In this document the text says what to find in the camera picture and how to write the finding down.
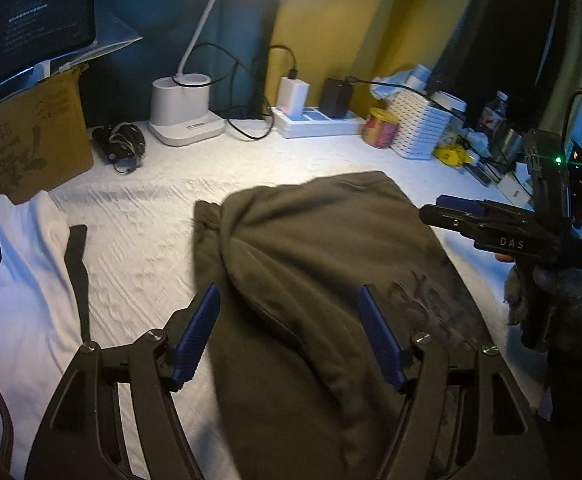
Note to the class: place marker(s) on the glass jar with white lid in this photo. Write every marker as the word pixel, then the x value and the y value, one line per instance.
pixel 448 101

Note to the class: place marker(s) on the yellow snack packet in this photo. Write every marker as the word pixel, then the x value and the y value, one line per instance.
pixel 451 155

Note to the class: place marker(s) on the clear plastic water bottle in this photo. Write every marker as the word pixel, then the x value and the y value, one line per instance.
pixel 493 112

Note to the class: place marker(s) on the black tablet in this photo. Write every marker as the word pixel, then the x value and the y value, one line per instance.
pixel 36 15

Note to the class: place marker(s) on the tissue box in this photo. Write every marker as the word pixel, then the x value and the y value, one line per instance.
pixel 513 187

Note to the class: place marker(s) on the black charger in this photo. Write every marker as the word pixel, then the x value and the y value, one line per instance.
pixel 336 97

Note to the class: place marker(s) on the white garment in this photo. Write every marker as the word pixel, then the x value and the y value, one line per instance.
pixel 16 270

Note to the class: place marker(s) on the brown cardboard box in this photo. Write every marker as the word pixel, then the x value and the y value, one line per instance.
pixel 26 140

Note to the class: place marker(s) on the white charger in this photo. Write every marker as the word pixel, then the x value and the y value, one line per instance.
pixel 292 95

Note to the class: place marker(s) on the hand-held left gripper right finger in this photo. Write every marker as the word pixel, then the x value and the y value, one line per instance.
pixel 381 340

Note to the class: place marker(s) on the olive brown t-shirt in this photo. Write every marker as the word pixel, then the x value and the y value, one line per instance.
pixel 321 260

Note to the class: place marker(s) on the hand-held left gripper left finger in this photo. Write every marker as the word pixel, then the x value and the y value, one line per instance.
pixel 198 330

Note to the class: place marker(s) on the orange round tin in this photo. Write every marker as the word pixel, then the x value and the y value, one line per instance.
pixel 380 127

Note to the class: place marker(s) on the grey white tube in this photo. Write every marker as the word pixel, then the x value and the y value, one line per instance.
pixel 418 77

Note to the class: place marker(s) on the yellow curtain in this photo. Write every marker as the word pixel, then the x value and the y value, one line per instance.
pixel 351 20

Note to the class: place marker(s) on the white desk lamp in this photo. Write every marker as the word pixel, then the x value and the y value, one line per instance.
pixel 181 105

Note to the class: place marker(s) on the clear plastic bag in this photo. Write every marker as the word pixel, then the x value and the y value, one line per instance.
pixel 116 42

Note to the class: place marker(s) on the teal curtain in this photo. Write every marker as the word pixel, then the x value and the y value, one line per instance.
pixel 171 5

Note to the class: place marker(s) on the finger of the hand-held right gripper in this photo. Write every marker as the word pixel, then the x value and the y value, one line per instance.
pixel 461 203

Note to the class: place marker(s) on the steel tumbler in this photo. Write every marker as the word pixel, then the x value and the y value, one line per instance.
pixel 507 145

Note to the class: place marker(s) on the person's right hand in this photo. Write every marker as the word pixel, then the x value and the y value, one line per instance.
pixel 576 305

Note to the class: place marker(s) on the white woven basket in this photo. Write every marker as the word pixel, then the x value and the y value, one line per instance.
pixel 418 127

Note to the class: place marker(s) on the white power strip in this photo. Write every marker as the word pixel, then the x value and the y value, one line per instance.
pixel 316 125

